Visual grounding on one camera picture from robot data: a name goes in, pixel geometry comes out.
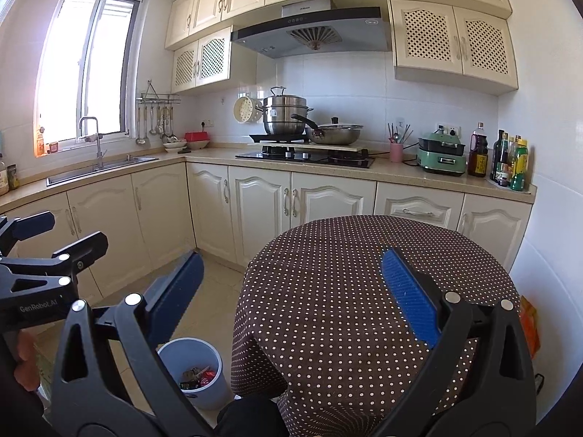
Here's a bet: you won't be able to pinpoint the steel steamer pot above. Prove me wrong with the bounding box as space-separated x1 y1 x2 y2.
256 86 315 136

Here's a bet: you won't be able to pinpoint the green electric cooker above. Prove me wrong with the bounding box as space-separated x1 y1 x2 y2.
416 132 469 177

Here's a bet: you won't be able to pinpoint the steel wok with lid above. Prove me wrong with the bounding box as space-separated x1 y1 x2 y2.
304 117 364 145

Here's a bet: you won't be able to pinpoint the range hood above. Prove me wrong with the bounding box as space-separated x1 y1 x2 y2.
230 0 393 59

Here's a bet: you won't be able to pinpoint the wide lattice door cabinet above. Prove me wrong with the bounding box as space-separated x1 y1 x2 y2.
388 0 520 96

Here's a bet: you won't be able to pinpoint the light blue plastic bin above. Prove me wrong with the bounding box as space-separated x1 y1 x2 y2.
156 338 235 411

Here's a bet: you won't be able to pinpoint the person's left hand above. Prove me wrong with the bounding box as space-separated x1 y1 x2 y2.
13 330 41 391

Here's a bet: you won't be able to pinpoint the small lattice door cabinet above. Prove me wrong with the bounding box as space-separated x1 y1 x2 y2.
171 26 258 96

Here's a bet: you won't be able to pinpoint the beige kitchen countertop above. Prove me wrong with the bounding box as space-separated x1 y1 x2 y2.
0 146 538 210

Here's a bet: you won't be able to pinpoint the large soy sauce bottle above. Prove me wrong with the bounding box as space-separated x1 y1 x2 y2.
467 122 489 178

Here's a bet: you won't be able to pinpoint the cream perforated steamer insert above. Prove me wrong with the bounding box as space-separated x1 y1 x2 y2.
233 95 265 125

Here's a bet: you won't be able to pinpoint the black glass gas stove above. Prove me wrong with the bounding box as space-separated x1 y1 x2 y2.
235 149 376 169

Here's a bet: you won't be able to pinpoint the wall utensil rack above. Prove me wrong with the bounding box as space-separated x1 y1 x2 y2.
136 79 181 105

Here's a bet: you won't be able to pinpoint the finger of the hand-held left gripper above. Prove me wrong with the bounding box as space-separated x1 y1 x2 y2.
0 232 109 292
0 212 55 256

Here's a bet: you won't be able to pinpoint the green bottle yellow label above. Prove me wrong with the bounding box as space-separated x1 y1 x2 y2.
510 139 529 192

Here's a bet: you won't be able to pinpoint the steel sink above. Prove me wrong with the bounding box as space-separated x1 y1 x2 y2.
46 155 159 187

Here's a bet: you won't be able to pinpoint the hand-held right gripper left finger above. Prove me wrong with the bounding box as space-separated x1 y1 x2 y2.
49 250 205 437

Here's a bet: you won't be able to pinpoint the person's left forearm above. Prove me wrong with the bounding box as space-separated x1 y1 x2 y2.
0 385 48 437

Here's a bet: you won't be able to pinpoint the black induction cooker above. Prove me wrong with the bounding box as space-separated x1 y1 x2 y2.
249 132 310 144

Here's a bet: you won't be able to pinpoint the orange bag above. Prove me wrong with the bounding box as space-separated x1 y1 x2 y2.
519 296 542 359

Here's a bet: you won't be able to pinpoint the cream lower cabinets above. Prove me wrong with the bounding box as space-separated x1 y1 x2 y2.
0 161 533 310

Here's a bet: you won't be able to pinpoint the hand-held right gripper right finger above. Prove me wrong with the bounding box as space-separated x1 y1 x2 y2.
381 247 539 437

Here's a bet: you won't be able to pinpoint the dark glass bottle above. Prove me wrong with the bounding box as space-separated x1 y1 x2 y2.
492 130 504 182
498 133 512 187

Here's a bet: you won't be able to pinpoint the sliding window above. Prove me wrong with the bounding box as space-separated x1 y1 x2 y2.
34 0 145 158

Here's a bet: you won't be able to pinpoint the steel kitchen faucet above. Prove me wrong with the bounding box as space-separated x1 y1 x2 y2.
77 116 106 170

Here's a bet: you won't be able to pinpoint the person's dark trouser leg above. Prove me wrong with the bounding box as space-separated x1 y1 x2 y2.
216 396 292 437

